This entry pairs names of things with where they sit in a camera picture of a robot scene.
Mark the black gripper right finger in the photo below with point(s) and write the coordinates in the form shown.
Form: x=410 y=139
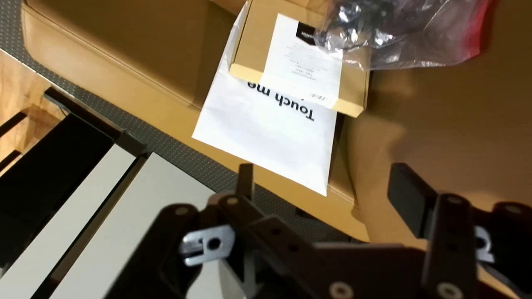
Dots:
x=450 y=250

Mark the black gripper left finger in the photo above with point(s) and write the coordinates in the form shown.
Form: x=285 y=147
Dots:
x=184 y=250

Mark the clear red-strip plastic packet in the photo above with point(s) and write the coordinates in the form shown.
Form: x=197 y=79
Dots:
x=400 y=34

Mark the small labelled cardboard box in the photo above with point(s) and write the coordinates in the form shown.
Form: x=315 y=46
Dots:
x=250 y=44

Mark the black framed white panel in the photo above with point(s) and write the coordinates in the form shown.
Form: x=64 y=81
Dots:
x=100 y=222

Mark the wooden side table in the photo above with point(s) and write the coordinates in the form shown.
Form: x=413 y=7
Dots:
x=22 y=105

